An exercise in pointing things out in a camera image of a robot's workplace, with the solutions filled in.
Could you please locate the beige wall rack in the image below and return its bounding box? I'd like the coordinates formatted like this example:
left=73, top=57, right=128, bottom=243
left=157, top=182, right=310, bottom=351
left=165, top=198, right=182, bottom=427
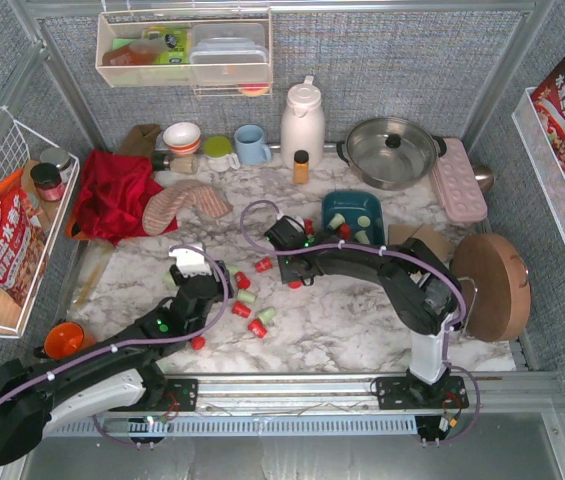
left=95, top=6, right=273, bottom=96

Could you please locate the round wooden board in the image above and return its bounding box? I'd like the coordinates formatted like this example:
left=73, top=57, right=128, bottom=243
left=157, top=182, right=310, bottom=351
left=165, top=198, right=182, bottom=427
left=451, top=233, right=531, bottom=343

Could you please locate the silver lidded jar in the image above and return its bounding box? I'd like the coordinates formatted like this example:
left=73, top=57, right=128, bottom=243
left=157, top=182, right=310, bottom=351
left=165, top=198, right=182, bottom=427
left=40, top=147, right=73, bottom=183

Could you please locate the brown cardboard divider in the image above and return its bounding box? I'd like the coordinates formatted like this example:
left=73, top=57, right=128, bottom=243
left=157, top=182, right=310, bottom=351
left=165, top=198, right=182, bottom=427
left=387, top=224, right=454, bottom=261

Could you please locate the stainless steel pot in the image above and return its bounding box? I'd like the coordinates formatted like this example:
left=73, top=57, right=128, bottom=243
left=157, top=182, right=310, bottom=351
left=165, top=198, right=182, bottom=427
left=335, top=117, right=447, bottom=191

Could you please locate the orange cup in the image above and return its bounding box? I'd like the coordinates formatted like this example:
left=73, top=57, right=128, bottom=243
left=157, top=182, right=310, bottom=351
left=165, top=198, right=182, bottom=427
left=33, top=322, right=96, bottom=360

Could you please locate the teal plastic storage basket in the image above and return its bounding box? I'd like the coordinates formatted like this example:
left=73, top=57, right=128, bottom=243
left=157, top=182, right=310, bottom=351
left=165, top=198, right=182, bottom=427
left=321, top=190, right=386, bottom=245

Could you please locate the pink egg tray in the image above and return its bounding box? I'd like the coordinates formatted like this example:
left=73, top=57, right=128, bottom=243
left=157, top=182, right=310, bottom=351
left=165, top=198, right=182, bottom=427
left=430, top=137, right=488, bottom=224

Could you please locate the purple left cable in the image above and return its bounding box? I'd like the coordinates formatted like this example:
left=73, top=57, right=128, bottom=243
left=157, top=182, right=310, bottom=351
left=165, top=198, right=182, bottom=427
left=0, top=244, right=231, bottom=447

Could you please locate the purple cable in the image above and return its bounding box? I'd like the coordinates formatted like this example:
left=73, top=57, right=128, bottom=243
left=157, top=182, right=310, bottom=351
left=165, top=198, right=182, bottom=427
left=239, top=200, right=483, bottom=446
left=0, top=244, right=231, bottom=447

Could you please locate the clear plastic food container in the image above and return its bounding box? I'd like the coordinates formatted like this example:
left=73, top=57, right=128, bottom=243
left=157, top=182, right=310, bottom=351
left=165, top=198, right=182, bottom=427
left=188, top=22, right=269, bottom=85

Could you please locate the dark lidded jar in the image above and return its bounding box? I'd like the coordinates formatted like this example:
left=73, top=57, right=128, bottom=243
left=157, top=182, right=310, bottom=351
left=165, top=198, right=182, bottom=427
left=30, top=163, right=65, bottom=202

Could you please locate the white wire basket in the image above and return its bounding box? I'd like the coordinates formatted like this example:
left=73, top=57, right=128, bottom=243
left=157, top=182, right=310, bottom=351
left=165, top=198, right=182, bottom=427
left=0, top=119, right=81, bottom=338

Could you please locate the orange spice bottle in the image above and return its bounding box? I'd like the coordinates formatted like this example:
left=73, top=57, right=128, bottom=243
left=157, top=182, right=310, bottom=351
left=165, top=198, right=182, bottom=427
left=293, top=150, right=309, bottom=184

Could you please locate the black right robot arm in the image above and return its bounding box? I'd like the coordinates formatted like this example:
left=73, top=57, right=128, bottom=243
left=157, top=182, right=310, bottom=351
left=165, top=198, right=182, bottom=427
left=265, top=215, right=468, bottom=403

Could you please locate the green lidded cup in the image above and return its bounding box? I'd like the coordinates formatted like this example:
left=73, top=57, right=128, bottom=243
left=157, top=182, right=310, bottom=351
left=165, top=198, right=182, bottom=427
left=203, top=136, right=241, bottom=173

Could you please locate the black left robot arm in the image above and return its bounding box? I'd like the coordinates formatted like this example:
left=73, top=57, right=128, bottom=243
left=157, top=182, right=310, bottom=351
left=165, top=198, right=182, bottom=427
left=0, top=262, right=233, bottom=466

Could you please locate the orange snack bag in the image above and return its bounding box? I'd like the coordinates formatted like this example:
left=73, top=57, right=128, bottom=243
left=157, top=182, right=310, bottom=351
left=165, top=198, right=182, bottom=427
left=0, top=168, right=46, bottom=307

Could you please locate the metal bowl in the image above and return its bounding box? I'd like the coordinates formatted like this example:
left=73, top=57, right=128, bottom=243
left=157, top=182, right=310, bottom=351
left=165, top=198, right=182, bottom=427
left=472, top=165, right=495, bottom=195

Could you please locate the striped pink oven mitt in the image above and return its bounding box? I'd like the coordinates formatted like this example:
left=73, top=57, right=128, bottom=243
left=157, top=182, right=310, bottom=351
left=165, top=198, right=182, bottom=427
left=142, top=180, right=233, bottom=236

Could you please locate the white striped bowl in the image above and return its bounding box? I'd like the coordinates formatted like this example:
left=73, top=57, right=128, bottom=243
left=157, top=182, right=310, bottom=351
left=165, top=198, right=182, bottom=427
left=163, top=122, right=201, bottom=155

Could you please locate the blue mug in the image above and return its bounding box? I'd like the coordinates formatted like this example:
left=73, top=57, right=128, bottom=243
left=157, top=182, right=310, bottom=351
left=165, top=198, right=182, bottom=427
left=234, top=125, right=272, bottom=166

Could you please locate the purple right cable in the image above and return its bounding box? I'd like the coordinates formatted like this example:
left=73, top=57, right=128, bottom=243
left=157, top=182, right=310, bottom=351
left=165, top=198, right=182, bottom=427
left=239, top=200, right=483, bottom=446

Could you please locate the red cloth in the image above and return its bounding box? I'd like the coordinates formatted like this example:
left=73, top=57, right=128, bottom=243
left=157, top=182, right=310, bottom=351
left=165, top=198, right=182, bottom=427
left=65, top=150, right=163, bottom=245

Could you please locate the white thermos jug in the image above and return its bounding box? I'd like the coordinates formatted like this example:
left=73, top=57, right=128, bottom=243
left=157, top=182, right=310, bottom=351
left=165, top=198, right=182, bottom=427
left=280, top=75, right=326, bottom=169

